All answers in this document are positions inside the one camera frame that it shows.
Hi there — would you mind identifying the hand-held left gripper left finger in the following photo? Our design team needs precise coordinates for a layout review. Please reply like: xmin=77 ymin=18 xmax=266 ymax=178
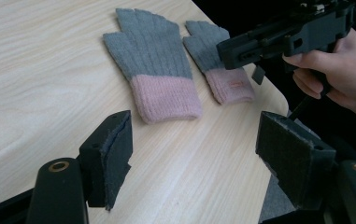
xmin=79 ymin=110 xmax=134 ymax=211

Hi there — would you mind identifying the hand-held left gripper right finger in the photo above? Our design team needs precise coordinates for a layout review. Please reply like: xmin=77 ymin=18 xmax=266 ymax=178
xmin=255 ymin=111 xmax=336 ymax=210

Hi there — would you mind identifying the grey and pink knit glove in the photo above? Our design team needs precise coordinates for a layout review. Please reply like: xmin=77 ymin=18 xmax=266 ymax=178
xmin=182 ymin=20 xmax=256 ymax=105
xmin=102 ymin=7 xmax=204 ymax=125

